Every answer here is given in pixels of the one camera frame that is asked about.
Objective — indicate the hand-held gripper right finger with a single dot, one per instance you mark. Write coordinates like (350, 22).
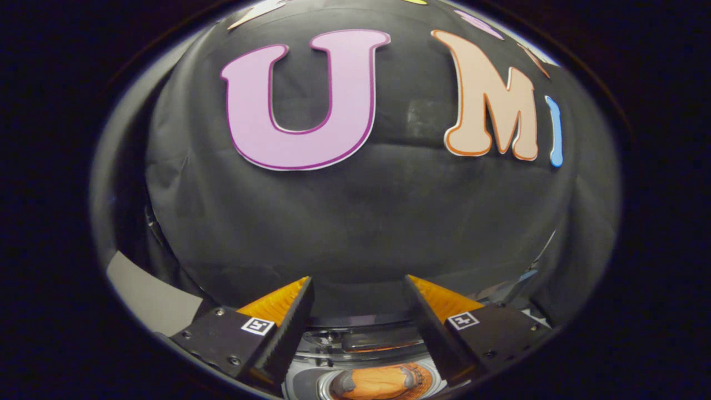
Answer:
(430, 333)

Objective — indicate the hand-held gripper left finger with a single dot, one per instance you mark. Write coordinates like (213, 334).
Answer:
(286, 333)

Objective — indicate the grey washing machine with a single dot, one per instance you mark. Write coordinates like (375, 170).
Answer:
(311, 383)

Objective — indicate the dark transparent washing machine lid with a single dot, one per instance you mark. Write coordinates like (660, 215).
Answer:
(366, 320)

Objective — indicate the orange t-shirt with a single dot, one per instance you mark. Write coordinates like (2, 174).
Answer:
(383, 383)

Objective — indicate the black backdrop cloth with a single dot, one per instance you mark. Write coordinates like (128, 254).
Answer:
(355, 211)

